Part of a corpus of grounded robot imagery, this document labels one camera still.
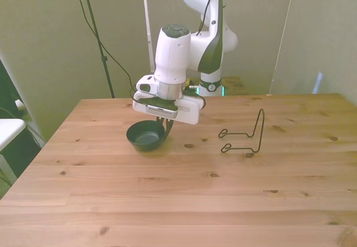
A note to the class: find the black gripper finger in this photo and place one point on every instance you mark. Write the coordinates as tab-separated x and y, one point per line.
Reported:
160	121
169	130

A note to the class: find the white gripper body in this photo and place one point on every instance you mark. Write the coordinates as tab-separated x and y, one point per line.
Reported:
189	113

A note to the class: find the dark green bowl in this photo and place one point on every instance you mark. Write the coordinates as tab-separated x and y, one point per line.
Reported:
143	141

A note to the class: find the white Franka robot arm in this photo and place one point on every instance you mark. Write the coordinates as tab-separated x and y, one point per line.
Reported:
173	54

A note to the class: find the white vertical strip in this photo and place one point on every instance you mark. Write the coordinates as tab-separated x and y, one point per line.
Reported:
147	21

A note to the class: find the black tripod pole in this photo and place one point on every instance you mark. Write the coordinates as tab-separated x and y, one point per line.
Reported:
96	35

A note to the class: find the clear acrylic panel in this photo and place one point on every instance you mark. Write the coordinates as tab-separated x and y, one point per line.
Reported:
283	35

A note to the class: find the white seat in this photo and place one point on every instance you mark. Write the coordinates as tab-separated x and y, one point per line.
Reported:
8	130

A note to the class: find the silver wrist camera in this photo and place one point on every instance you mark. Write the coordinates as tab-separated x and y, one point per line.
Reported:
163	111

